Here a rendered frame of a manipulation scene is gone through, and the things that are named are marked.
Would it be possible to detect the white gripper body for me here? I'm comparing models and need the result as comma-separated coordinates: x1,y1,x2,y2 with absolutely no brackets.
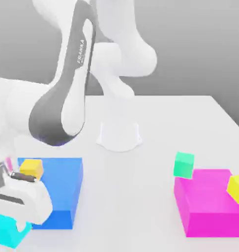
0,177,54,225

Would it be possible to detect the small cyan cube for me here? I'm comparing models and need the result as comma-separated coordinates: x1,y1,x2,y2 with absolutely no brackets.
0,214,33,249

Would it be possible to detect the small orange cube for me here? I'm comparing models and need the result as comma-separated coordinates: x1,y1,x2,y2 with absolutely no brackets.
19,158,44,182

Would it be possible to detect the small green cube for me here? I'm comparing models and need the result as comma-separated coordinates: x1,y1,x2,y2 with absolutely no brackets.
173,151,195,180

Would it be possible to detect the small yellow cube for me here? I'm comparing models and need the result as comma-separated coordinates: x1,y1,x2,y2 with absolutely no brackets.
226,174,239,205

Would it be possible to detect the large blue box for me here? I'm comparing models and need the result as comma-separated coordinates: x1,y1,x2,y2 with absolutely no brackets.
17,157,84,230

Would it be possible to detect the large magenta box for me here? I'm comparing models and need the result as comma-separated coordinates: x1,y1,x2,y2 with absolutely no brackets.
174,168,239,238

